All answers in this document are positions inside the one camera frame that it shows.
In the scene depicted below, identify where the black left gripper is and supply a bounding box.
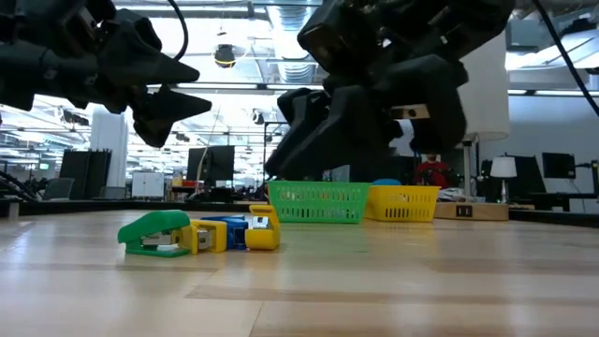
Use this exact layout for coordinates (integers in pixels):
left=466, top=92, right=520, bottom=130
left=0, top=0, right=212, bottom=149

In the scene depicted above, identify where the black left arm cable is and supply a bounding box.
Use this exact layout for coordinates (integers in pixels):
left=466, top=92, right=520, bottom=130
left=166, top=0, right=190, bottom=63

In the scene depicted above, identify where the black aluminium table frame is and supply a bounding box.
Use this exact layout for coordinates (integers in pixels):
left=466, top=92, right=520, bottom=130
left=0, top=196, right=599, bottom=229

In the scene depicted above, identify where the grey office chair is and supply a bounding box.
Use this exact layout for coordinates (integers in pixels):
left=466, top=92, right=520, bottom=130
left=42, top=177, right=75, bottom=201

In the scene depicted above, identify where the green plastic basket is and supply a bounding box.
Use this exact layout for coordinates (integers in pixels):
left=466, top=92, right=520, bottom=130
left=267, top=180, right=372, bottom=225

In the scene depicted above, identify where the black ceiling device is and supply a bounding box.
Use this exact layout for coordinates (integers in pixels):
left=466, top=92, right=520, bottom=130
left=213, top=43, right=237, bottom=69

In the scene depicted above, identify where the small white table lamp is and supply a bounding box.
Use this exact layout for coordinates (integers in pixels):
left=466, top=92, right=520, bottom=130
left=489, top=155, right=519, bottom=203

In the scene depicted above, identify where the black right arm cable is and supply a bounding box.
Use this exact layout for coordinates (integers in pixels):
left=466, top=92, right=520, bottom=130
left=531, top=0, right=599, bottom=118

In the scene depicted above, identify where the white pillar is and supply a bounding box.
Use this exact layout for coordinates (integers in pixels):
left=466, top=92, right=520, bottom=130
left=89, top=108, right=130, bottom=188

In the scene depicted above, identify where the person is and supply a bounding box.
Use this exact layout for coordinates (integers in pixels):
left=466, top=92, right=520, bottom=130
left=413, top=153, right=454, bottom=189

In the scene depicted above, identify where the green mini stapler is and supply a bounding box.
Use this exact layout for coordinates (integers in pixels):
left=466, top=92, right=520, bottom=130
left=117, top=209, right=192, bottom=259

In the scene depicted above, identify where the silver air duct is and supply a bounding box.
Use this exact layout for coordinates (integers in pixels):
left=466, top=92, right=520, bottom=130
left=269, top=4, right=329, bottom=88

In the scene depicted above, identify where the long ceiling light bar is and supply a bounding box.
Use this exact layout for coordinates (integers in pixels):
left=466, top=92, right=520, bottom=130
left=147, top=81, right=329, bottom=93

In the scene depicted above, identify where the black monitor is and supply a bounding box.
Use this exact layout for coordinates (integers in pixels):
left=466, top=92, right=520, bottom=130
left=186, top=145, right=236, bottom=184
left=542, top=152, right=577, bottom=181

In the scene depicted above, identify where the yellow mini stapler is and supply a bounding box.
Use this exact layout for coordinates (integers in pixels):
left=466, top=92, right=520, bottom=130
left=179, top=218, right=229, bottom=256
left=243, top=203, right=283, bottom=252

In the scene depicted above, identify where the white cabinet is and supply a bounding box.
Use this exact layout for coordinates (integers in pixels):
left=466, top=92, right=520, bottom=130
left=131, top=170, right=167, bottom=199

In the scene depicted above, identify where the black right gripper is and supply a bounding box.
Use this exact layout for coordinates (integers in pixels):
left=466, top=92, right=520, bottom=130
left=265, top=0, right=516, bottom=182

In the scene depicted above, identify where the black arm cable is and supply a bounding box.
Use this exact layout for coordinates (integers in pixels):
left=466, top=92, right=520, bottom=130
left=166, top=0, right=190, bottom=63
left=531, top=0, right=599, bottom=118

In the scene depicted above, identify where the yellow plastic basket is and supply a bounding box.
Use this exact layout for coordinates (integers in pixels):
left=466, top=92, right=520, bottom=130
left=363, top=184, right=442, bottom=224

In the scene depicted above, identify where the table lamp white shade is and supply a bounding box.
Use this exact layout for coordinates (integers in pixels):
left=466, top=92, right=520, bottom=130
left=433, top=32, right=512, bottom=223

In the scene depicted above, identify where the black partition panel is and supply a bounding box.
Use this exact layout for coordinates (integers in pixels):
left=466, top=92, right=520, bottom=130
left=59, top=149, right=113, bottom=201

